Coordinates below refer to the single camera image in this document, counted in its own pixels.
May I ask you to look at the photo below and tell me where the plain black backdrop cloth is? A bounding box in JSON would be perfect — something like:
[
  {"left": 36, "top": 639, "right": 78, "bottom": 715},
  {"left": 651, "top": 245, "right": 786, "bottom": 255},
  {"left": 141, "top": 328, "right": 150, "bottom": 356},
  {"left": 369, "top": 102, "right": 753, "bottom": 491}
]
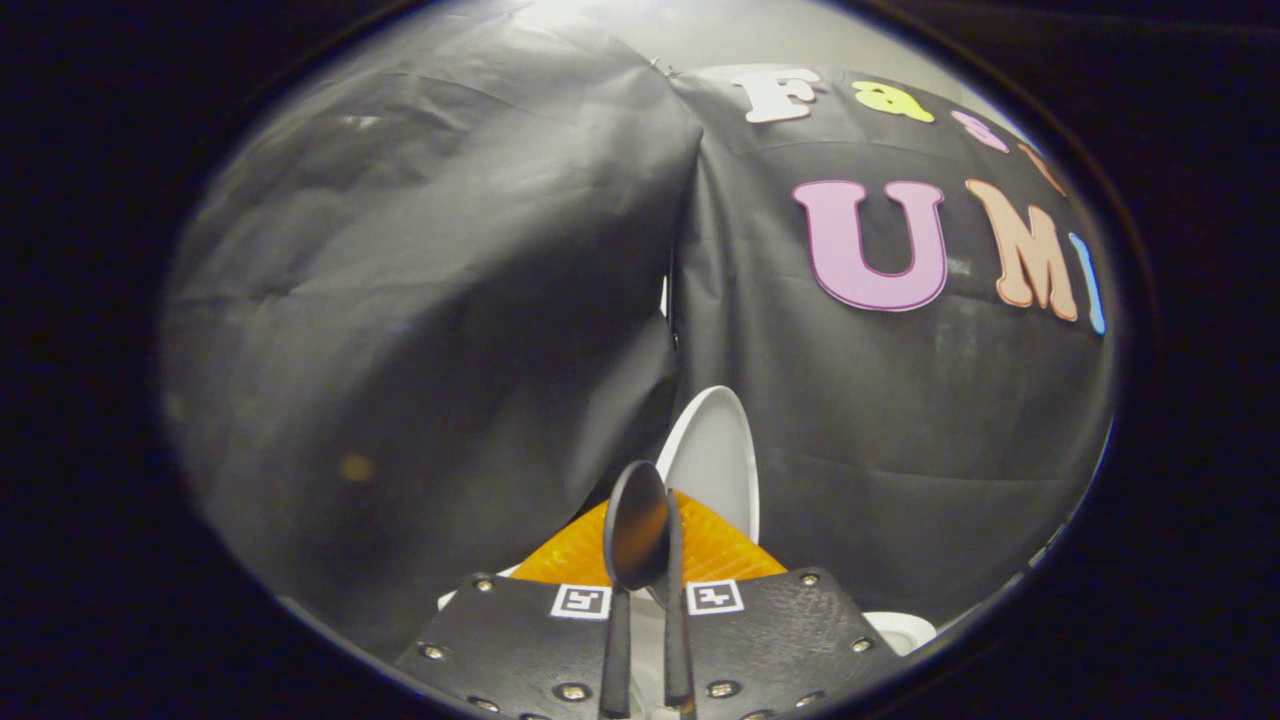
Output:
[{"left": 160, "top": 0, "right": 703, "bottom": 661}]

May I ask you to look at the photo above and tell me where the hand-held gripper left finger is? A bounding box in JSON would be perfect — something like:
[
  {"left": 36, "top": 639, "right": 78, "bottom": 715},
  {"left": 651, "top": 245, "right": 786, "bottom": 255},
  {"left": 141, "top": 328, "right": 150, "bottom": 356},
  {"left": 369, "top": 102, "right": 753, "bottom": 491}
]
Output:
[{"left": 395, "top": 497, "right": 636, "bottom": 720}]

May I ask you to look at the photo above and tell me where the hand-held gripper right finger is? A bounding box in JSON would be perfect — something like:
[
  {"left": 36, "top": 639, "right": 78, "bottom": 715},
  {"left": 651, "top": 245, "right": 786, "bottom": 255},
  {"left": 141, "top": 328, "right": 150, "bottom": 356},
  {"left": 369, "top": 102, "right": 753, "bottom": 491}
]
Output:
[{"left": 660, "top": 490, "right": 906, "bottom": 720}]

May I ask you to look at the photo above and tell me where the white toilet lid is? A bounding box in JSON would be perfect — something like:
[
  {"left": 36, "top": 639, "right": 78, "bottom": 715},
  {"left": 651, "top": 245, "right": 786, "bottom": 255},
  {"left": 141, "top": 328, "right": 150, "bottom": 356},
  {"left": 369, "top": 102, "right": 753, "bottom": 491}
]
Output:
[{"left": 655, "top": 385, "right": 761, "bottom": 546}]

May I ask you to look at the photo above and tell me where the white toilet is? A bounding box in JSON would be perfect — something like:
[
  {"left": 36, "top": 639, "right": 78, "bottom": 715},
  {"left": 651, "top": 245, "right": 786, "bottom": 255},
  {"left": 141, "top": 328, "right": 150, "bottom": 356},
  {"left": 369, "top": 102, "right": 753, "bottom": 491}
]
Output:
[{"left": 438, "top": 565, "right": 938, "bottom": 720}]

